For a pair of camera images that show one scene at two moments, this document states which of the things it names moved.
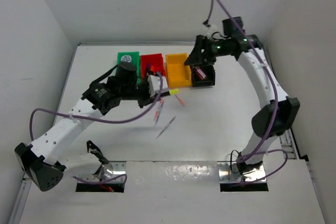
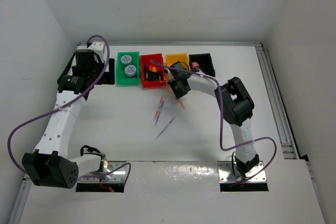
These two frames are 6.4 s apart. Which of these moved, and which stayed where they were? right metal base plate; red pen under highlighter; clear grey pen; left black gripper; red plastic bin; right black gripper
Moved: right black gripper; left black gripper
Stayed: red plastic bin; right metal base plate; clear grey pen; red pen under highlighter
